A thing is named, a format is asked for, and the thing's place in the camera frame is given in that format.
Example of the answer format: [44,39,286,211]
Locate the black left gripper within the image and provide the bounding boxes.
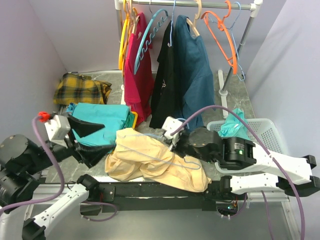
[25,111,116,173]

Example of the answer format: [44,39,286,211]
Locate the pale blue wire hanger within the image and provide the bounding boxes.
[117,133,202,170]

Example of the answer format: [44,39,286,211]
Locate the turquoise t shirt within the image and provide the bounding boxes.
[218,113,250,140]

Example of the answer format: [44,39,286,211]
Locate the cream beige shirt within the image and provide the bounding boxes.
[104,128,212,193]

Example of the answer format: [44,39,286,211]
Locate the light blue wavy hanger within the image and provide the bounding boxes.
[133,8,169,75]

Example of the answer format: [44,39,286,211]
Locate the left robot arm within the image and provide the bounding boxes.
[0,112,105,240]

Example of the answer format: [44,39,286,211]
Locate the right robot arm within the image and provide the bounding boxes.
[172,127,320,200]

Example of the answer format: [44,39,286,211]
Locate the yellow plaid shirt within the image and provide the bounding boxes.
[53,73,112,106]

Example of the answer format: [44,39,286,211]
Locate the black shirt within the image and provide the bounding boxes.
[149,23,180,129]

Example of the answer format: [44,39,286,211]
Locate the dark blue shirt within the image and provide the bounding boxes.
[173,15,215,119]

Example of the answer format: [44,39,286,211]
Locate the magenta pink shirt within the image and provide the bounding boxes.
[124,12,155,126]

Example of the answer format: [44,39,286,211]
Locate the yellow plastic hanger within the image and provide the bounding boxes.
[118,0,131,70]

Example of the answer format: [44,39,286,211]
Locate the orange plastic hanger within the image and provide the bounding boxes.
[200,4,237,74]

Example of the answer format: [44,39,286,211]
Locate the wooden hanger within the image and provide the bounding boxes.
[186,0,202,37]

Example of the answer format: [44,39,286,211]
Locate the beige hanger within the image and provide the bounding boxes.
[123,0,140,34]

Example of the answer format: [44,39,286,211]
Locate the folded turquoise cloth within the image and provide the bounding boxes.
[65,102,130,146]

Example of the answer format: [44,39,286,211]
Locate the green printed garment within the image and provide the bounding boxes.
[124,111,134,128]

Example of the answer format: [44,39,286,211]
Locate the yellow plastic tray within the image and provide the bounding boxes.
[131,111,138,129]

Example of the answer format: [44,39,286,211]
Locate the white perforated plastic basket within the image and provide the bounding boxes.
[207,118,289,155]

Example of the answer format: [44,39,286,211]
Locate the black base bar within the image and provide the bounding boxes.
[89,181,247,212]

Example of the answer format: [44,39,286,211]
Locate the white clothes rack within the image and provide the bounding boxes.
[114,0,263,108]

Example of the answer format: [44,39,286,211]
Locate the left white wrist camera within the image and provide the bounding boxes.
[38,111,71,148]

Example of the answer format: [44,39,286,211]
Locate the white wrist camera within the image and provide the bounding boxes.
[161,116,186,152]
[38,111,71,148]

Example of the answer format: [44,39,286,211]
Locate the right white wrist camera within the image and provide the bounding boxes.
[161,116,186,152]

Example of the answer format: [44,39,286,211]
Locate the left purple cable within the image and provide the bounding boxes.
[0,117,118,223]

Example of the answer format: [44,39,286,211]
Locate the purple cable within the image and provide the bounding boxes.
[0,117,118,223]
[169,104,306,240]

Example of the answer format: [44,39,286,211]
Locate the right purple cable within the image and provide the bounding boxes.
[169,104,306,240]

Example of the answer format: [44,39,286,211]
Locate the thin blue wire hanger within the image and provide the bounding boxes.
[206,0,246,82]

